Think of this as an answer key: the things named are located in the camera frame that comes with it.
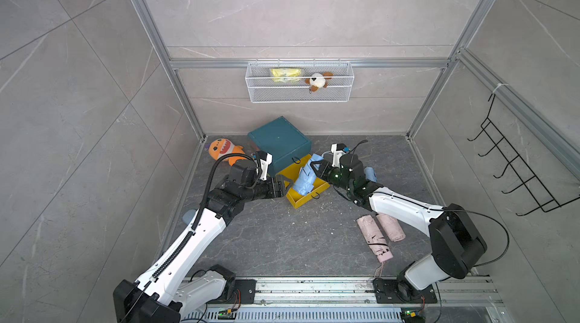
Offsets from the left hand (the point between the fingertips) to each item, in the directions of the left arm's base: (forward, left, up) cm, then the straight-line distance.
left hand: (287, 180), depth 72 cm
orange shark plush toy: (+30, +32, -17) cm, 47 cm away
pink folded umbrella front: (-13, -32, -22) cm, 41 cm away
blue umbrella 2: (+15, -37, -21) cm, 45 cm away
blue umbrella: (+3, -6, -7) cm, 10 cm away
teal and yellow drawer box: (+17, -1, -4) cm, 18 cm away
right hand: (+10, -9, -5) cm, 15 cm away
